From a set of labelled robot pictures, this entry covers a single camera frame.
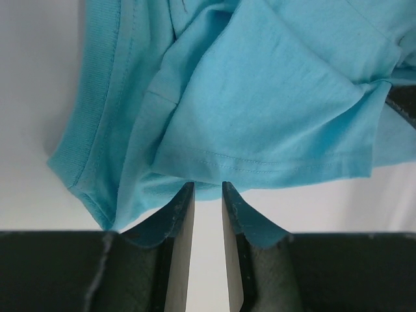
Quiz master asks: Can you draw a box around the turquoise t shirt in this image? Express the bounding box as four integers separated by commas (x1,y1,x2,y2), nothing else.
48,1,415,230

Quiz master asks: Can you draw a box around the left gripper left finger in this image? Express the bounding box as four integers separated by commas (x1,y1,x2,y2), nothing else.
1,183,195,311

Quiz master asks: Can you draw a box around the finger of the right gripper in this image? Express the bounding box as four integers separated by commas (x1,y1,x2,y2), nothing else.
386,86,416,128

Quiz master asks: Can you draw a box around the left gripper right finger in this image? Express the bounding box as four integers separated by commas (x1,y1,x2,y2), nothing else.
222,182,415,311

